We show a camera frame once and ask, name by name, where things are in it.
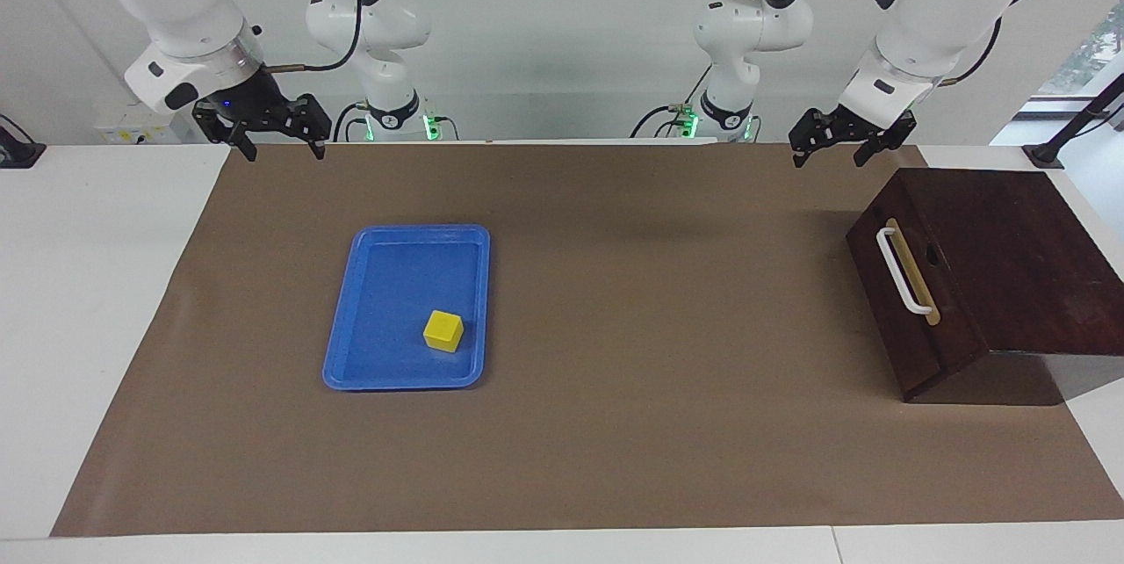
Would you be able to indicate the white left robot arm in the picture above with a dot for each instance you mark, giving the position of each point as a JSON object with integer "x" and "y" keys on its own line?
{"x": 931, "y": 28}

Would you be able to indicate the blue plastic tray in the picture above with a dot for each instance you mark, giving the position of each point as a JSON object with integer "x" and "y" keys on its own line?
{"x": 386, "y": 300}

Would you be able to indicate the black clamp stand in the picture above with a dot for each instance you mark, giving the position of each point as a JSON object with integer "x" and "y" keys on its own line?
{"x": 1045, "y": 156}

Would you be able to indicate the dark wooden drawer cabinet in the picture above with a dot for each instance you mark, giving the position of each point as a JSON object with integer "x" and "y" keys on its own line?
{"x": 1019, "y": 256}

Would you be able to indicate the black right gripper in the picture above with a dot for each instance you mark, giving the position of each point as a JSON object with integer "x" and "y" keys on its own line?
{"x": 250, "y": 103}

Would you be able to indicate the brown table mat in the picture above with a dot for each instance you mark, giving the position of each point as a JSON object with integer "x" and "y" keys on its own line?
{"x": 659, "y": 371}

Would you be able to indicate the window with grey frame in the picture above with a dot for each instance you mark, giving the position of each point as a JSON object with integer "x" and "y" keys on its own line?
{"x": 1089, "y": 54}

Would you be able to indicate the black table mount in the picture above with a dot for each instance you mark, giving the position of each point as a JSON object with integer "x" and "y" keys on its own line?
{"x": 18, "y": 153}

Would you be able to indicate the yellow block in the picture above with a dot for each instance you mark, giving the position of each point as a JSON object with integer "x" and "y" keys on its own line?
{"x": 443, "y": 331}

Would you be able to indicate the dark wooden drawer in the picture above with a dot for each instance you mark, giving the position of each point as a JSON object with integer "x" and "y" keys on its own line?
{"x": 904, "y": 336}

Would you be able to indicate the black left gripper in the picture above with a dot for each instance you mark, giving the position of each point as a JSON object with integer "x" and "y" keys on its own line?
{"x": 861, "y": 126}

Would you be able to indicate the white box with yellow labels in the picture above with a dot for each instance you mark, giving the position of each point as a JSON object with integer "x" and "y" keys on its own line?
{"x": 132, "y": 125}

